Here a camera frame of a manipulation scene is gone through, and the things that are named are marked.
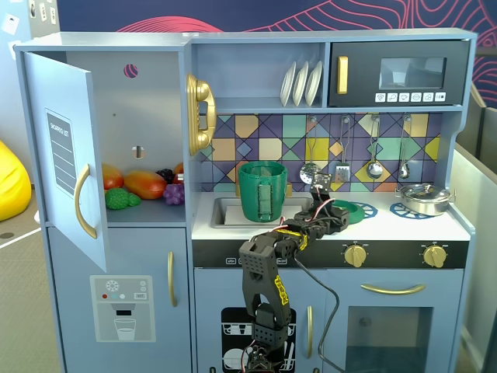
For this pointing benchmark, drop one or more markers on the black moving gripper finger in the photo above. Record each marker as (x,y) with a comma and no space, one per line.
(329,203)

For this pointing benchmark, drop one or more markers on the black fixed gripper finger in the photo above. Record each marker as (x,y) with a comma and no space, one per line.
(341,219)

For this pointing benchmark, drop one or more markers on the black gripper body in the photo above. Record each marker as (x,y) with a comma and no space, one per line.
(338,216)

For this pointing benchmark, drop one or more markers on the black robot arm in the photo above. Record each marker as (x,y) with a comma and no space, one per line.
(268,279)

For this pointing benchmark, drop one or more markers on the green ribbed cup recipient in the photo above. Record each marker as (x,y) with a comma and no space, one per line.
(250,194)

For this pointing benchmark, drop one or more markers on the steel pot with lid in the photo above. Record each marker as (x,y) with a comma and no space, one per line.
(423,202)

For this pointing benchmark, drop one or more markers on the steel slotted spatula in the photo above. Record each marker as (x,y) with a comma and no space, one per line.
(342,174)

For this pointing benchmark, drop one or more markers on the steel slotted skimmer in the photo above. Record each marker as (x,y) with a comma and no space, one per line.
(307,171)

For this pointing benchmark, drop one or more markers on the gold stove knob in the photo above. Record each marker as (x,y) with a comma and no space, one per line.
(355,255)
(435,255)

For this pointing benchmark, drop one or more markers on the steel ladle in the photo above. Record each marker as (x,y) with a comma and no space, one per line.
(374,169)

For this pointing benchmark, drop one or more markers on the steel spoon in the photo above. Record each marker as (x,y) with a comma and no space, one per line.
(404,169)

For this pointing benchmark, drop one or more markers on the grey toy sink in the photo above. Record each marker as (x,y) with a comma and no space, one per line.
(219,211)

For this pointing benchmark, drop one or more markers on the white toy plate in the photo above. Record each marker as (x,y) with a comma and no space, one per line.
(313,81)
(287,85)
(299,83)

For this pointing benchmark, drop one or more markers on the grey desk partition panel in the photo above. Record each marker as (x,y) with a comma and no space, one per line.
(477,233)

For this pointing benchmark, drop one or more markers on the small red toy item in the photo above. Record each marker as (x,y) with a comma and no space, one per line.
(179,179)

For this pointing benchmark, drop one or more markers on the purple toy grapes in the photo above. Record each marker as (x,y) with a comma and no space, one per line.
(173,193)

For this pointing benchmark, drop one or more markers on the orange toy fruit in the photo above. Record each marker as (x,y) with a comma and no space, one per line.
(179,169)

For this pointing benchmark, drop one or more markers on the dark toy blackberry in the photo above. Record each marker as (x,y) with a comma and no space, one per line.
(165,174)

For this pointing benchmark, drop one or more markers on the gold toy telephone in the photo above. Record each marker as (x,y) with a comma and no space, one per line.
(200,93)

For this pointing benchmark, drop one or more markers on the orange red toy mango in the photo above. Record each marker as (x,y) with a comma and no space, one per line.
(145,184)

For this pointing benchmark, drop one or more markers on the black toy microwave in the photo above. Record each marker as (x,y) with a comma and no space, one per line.
(411,48)

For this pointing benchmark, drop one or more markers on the blue toy kitchen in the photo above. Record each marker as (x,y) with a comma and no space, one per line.
(128,248)

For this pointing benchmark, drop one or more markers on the green toy broccoli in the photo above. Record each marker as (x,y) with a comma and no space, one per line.
(116,199)

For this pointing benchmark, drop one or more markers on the red yellow toy peach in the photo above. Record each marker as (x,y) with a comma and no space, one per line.
(112,178)

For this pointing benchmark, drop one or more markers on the blue cabinet door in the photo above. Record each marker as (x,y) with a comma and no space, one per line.
(42,194)

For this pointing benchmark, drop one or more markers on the yellow beanbag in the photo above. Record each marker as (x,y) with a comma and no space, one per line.
(11,182)

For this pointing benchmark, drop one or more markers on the white paper note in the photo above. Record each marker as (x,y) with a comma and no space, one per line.
(10,23)

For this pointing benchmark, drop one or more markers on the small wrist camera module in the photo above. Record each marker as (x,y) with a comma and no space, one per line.
(321,182)

